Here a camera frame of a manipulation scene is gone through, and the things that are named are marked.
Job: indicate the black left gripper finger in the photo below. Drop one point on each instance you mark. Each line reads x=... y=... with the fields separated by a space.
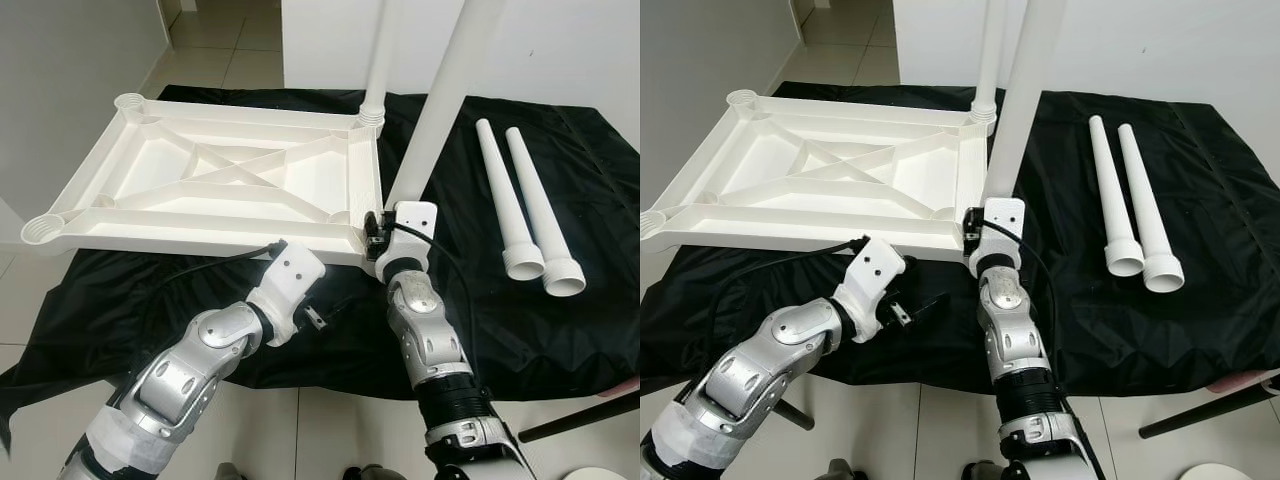
x=928 y=306
x=342 y=308

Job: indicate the white tapered plastic table leg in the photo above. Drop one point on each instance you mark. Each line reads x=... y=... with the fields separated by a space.
x=1030 y=80
x=383 y=50
x=535 y=200
x=500 y=190
x=1145 y=200
x=1110 y=190
x=450 y=80
x=990 y=60

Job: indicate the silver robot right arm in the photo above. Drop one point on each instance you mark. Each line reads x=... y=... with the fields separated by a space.
x=1015 y=330
x=425 y=330

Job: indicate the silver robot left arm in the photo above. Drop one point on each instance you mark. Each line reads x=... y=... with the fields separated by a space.
x=180 y=380
x=760 y=370

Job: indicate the white plastic children table top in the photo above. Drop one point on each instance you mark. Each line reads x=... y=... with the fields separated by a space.
x=240 y=205
x=860 y=200

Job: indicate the black metal table leg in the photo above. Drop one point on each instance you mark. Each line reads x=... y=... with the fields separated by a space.
x=580 y=415
x=1210 y=410
x=795 y=415

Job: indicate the dark robot right foot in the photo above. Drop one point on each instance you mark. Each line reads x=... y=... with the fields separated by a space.
x=370 y=472
x=985 y=472

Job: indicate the grey robot left foot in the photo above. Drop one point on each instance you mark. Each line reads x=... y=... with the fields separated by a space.
x=230 y=472
x=843 y=470

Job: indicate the black cloth table cover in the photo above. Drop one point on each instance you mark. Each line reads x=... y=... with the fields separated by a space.
x=1230 y=200
x=600 y=150

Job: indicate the white round object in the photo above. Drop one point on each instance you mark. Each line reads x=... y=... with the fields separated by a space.
x=1215 y=472
x=592 y=473

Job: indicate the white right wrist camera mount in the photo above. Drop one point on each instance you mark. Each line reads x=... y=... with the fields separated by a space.
x=415 y=218
x=1005 y=215

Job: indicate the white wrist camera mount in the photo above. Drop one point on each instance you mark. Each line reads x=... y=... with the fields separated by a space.
x=1005 y=215
x=415 y=218
x=295 y=265
x=875 y=262

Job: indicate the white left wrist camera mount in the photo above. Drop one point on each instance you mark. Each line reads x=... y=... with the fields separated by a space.
x=295 y=265
x=875 y=262

